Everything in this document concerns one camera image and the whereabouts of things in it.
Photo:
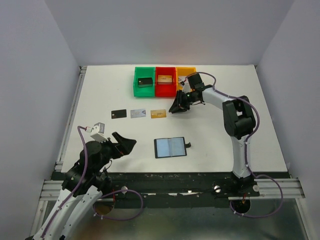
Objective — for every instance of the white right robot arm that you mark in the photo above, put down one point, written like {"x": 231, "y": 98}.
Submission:
{"x": 240, "y": 118}

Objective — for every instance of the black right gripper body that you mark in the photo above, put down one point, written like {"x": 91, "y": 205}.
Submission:
{"x": 190, "y": 98}

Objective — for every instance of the green plastic bin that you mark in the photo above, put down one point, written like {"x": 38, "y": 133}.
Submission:
{"x": 148, "y": 92}

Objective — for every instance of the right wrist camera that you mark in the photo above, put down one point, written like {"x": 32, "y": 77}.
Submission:
{"x": 185, "y": 86}

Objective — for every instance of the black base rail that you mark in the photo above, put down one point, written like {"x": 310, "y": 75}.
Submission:
{"x": 185, "y": 190}

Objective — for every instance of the red plastic bin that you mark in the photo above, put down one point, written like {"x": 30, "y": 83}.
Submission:
{"x": 165, "y": 91}

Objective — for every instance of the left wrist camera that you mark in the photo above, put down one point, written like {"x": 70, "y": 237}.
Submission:
{"x": 96, "y": 132}

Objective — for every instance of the silver VIP credit card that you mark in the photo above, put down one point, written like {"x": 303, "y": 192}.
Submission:
{"x": 137, "y": 113}

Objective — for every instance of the gold credit card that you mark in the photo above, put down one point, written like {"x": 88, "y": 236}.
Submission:
{"x": 164, "y": 79}

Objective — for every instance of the black leather card holder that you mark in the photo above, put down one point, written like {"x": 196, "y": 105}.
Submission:
{"x": 170, "y": 147}

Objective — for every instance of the black credit card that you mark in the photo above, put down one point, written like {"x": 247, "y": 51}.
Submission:
{"x": 144, "y": 82}

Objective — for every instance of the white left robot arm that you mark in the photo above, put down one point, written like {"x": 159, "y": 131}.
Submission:
{"x": 83, "y": 185}

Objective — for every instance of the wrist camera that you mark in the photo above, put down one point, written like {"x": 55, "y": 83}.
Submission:
{"x": 96, "y": 132}
{"x": 185, "y": 86}

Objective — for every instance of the grey credit card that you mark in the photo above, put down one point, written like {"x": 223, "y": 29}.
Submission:
{"x": 120, "y": 113}

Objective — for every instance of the yellow plastic bin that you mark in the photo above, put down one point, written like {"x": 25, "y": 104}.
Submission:
{"x": 183, "y": 71}

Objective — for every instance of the aluminium frame rail left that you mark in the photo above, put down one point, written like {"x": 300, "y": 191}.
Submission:
{"x": 51, "y": 187}

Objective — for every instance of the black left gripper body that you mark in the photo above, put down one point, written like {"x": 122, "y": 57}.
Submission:
{"x": 110, "y": 151}

